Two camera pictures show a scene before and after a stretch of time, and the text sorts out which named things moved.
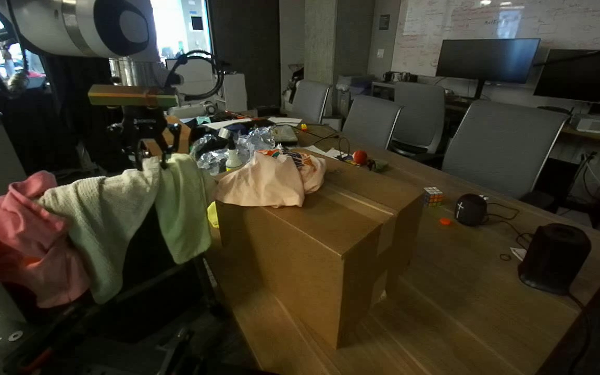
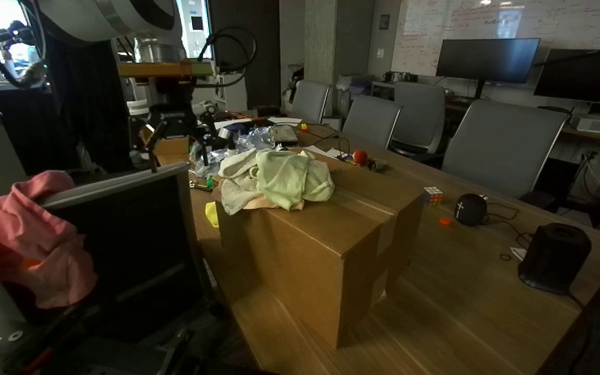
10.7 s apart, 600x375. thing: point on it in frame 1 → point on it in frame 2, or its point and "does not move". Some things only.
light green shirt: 104,214 → 270,176
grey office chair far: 370,124 does not move
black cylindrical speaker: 555,256 does not move
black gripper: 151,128 → 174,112
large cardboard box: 327,262 does not move
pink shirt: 20,237 does not move
